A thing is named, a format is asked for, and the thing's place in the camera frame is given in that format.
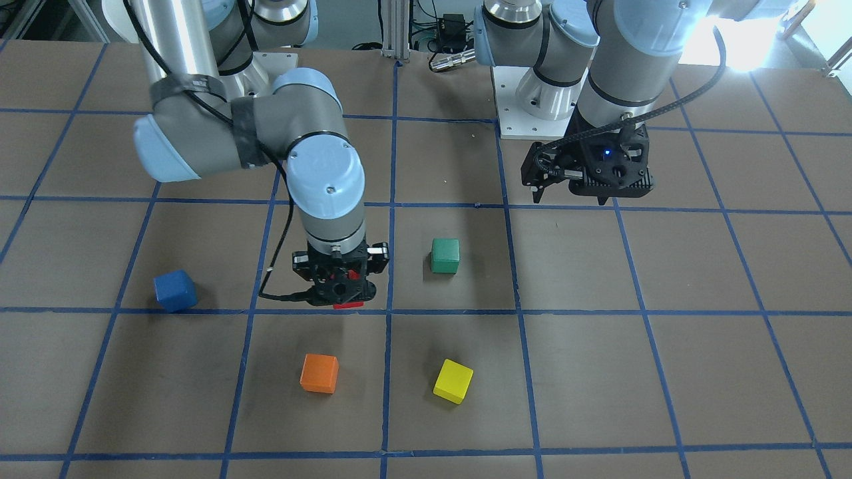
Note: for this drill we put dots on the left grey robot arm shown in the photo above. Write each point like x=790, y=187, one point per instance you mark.
x=617, y=56

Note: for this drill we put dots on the green wooden block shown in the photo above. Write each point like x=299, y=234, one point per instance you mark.
x=445, y=256

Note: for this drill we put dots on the yellow wooden block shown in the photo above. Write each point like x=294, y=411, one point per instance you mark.
x=453, y=381

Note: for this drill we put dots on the orange wooden block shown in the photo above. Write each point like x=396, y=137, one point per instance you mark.
x=319, y=373

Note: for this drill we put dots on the red wooden block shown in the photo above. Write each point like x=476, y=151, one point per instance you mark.
x=348, y=304

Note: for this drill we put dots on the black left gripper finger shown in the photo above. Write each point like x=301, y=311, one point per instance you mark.
x=537, y=192

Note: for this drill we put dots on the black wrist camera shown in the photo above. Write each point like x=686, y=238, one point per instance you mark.
x=321, y=293
x=614, y=165

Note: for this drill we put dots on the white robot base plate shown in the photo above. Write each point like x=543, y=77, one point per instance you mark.
x=529, y=108

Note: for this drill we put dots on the black power adapter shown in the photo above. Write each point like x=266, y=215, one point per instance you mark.
x=451, y=33

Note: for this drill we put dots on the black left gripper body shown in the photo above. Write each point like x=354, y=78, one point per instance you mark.
x=580, y=146

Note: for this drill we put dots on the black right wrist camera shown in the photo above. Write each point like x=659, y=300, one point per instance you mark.
x=321, y=293

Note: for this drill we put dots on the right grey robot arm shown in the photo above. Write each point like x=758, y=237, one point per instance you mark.
x=215, y=109

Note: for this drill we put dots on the aluminium frame post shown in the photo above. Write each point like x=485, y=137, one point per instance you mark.
x=395, y=23

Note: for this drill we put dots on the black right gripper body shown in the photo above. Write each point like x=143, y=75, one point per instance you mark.
x=301, y=264

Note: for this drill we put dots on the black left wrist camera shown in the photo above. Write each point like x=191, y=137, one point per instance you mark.
x=614, y=165

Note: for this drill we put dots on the blue wooden block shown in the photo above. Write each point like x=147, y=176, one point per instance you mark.
x=175, y=291

